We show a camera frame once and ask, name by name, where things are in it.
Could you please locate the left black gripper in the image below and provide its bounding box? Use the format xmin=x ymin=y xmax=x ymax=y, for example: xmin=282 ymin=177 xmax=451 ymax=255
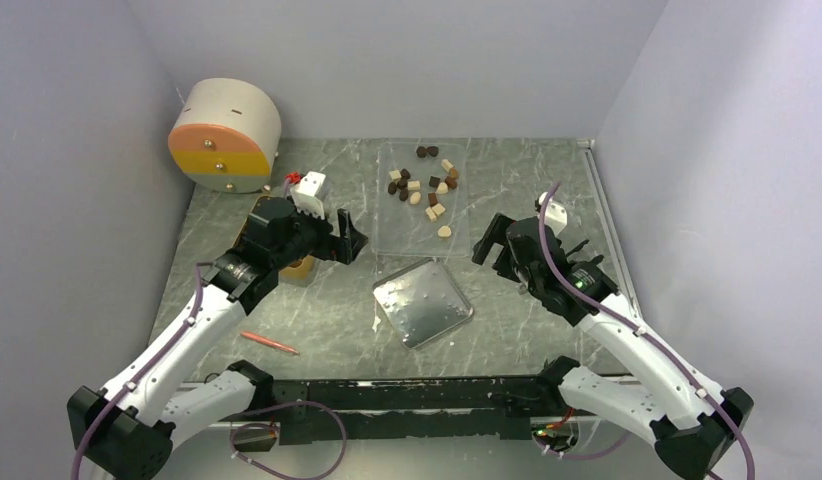
xmin=271 ymin=199 xmax=367 ymax=270

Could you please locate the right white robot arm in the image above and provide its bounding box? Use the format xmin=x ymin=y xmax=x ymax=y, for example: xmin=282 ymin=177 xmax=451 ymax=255
xmin=472 ymin=214 xmax=756 ymax=479

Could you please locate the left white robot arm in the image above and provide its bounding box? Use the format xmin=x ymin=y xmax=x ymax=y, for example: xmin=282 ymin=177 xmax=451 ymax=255
xmin=67 ymin=196 xmax=369 ymax=479

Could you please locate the gold chocolate box tray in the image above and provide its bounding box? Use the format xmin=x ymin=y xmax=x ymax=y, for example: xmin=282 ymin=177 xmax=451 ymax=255
xmin=233 ymin=196 xmax=310 ymax=272

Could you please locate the clear plastic tray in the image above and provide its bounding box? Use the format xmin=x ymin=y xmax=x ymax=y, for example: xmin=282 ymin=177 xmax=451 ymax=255
xmin=372 ymin=140 xmax=471 ymax=257

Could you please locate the square silver metal lid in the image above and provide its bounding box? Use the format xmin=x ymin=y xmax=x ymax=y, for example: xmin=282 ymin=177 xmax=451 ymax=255
xmin=372 ymin=258 xmax=474 ymax=349

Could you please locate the red pen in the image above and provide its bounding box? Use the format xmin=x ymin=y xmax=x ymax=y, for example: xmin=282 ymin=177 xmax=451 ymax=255
xmin=240 ymin=331 xmax=300 ymax=356

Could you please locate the round pastel drawer box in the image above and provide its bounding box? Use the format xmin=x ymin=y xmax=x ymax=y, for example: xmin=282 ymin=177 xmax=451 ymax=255
xmin=167 ymin=78 xmax=282 ymax=194

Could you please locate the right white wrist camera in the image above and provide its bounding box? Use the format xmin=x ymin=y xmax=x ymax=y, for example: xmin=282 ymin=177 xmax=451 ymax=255
xmin=535 ymin=193 xmax=568 ymax=236

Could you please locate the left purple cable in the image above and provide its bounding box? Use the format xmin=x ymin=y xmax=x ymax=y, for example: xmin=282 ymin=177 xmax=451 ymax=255
xmin=70 ymin=263 xmax=349 ymax=480

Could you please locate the purple cable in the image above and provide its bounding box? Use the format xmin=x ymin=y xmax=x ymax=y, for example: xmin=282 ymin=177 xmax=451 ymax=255
xmin=70 ymin=263 xmax=349 ymax=480
xmin=533 ymin=182 xmax=758 ymax=480

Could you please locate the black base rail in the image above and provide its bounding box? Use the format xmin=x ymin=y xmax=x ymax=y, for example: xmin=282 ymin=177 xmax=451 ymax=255
xmin=205 ymin=374 xmax=601 ymax=446

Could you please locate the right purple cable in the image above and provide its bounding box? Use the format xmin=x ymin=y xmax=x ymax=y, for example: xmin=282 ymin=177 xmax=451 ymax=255
xmin=533 ymin=182 xmax=758 ymax=480

